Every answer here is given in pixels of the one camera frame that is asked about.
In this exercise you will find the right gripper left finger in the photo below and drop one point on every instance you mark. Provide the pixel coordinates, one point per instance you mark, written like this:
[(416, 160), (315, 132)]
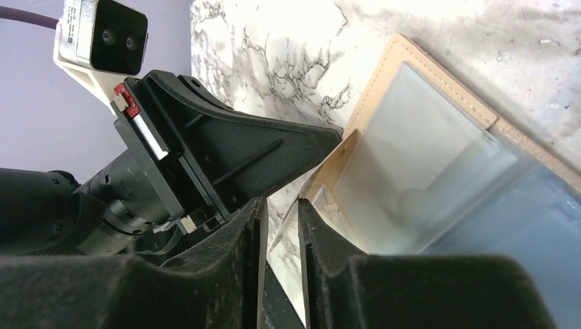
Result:
[(217, 283)]

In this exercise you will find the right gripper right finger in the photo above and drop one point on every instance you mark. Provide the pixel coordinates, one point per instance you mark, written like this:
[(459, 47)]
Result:
[(345, 287)]

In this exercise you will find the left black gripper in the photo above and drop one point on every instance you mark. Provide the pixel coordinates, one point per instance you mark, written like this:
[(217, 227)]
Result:
[(49, 213)]

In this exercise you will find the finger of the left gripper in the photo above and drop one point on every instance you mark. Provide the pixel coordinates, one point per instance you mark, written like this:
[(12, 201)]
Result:
[(197, 152)]

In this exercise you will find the beige leather card holder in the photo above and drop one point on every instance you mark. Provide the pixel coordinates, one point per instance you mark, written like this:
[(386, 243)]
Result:
[(419, 153)]

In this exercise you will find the light blue card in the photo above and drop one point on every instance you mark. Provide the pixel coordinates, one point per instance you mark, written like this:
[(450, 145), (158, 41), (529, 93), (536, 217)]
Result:
[(531, 215)]

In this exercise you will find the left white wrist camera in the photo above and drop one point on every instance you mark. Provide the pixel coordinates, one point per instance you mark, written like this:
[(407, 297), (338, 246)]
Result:
[(99, 44)]

